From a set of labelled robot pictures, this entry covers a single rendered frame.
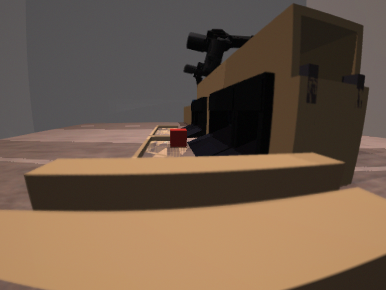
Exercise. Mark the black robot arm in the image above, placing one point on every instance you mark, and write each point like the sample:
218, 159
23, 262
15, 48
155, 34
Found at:
216, 41

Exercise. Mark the red cube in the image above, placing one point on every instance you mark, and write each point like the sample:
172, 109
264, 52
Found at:
178, 138

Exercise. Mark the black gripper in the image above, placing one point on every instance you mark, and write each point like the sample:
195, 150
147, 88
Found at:
212, 61

